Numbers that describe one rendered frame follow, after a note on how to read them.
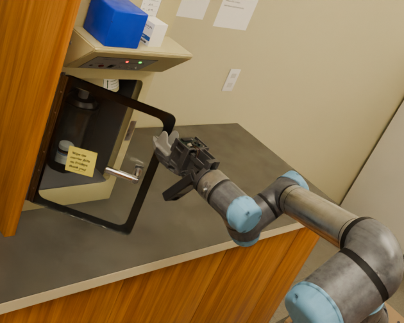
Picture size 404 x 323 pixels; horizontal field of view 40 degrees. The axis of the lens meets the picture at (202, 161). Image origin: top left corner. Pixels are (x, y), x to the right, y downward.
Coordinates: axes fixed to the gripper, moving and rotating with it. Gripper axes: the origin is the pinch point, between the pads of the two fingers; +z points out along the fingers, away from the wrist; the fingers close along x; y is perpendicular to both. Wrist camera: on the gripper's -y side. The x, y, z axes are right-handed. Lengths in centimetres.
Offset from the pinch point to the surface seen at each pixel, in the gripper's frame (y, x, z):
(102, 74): 7.3, 5.2, 22.0
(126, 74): 7.6, -2.7, 22.0
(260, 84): -17, -125, 65
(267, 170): -37, -98, 24
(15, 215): -29.6, 25.9, 12.9
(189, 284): -58, -37, -5
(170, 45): 20.0, -8.2, 15.4
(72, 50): 15.2, 19.3, 18.1
